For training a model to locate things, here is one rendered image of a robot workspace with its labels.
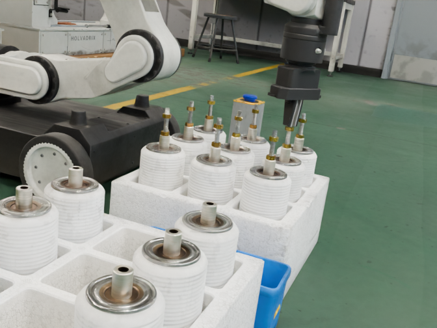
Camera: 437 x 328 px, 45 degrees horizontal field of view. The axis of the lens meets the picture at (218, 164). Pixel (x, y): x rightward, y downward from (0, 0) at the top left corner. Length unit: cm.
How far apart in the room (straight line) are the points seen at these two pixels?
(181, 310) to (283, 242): 37
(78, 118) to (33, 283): 74
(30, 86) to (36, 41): 207
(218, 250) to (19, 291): 27
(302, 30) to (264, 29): 527
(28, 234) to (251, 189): 44
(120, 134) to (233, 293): 84
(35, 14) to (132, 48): 234
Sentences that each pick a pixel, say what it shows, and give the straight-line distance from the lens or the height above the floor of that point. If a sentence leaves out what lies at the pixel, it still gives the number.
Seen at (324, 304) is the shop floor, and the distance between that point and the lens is 114.
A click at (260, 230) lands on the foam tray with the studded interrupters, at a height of 16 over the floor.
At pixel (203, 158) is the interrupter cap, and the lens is 108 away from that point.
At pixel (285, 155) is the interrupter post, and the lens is 114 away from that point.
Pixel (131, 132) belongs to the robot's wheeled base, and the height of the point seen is 17.
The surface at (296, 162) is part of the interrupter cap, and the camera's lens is 115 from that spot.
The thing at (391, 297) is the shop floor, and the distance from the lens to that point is 123.
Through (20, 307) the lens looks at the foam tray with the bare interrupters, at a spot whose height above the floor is 16.
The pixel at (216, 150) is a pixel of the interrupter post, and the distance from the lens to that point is 107.
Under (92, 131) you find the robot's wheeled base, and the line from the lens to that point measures 142.
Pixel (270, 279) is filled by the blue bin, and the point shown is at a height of 8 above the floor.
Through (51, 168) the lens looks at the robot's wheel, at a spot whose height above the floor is 11.
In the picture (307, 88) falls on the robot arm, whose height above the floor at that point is 42.
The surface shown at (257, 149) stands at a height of 24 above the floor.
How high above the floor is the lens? 56
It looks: 17 degrees down
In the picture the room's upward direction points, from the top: 7 degrees clockwise
